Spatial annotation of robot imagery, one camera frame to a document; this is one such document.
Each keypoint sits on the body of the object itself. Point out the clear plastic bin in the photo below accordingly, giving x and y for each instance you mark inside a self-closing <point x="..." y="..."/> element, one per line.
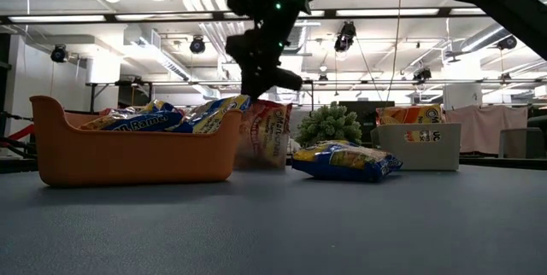
<point x="287" y="162"/>

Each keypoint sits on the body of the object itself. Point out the blue soy sauce ramen pack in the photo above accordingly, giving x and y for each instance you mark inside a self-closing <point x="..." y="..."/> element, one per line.
<point x="158" y="105"/>
<point x="205" y="117"/>
<point x="141" y="123"/>
<point x="346" y="164"/>

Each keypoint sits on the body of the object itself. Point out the white plastic bin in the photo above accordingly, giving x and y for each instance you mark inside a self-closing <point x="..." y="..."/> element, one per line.
<point x="427" y="155"/>

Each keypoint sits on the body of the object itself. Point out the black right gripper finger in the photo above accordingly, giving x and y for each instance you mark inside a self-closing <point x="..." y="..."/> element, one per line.
<point x="254" y="91"/>

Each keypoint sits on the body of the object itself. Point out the black monitor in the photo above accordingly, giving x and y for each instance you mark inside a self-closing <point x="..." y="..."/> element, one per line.
<point x="365" y="110"/>

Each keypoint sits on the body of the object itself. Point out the black ceiling spotlight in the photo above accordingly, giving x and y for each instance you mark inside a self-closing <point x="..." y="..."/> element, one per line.
<point x="507" y="42"/>
<point x="59" y="54"/>
<point x="421" y="74"/>
<point x="197" y="45"/>
<point x="345" y="36"/>

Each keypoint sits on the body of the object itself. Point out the white cabinet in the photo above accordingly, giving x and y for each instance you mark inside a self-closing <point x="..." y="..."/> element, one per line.
<point x="461" y="95"/>

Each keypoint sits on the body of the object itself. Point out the red roast beef ramen pack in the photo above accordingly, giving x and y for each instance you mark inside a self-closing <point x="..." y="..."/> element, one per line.
<point x="269" y="138"/>

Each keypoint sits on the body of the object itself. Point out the silver air duct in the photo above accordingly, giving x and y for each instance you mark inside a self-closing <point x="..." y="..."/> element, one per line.
<point x="491" y="36"/>

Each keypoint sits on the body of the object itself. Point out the potted green plant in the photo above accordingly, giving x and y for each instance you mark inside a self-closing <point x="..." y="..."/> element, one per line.
<point x="329" y="123"/>

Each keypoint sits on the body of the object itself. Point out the pink cloth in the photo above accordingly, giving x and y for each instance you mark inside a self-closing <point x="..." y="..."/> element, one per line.
<point x="487" y="130"/>

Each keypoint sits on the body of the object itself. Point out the overhead light bar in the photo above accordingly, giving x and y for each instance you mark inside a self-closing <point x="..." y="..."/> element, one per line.
<point x="111" y="17"/>

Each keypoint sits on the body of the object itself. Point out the orange plastic bin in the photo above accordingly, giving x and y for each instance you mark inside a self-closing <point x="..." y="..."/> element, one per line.
<point x="128" y="159"/>

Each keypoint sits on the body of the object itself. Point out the black frame post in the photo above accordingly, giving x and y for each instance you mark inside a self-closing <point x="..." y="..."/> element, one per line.
<point x="4" y="74"/>

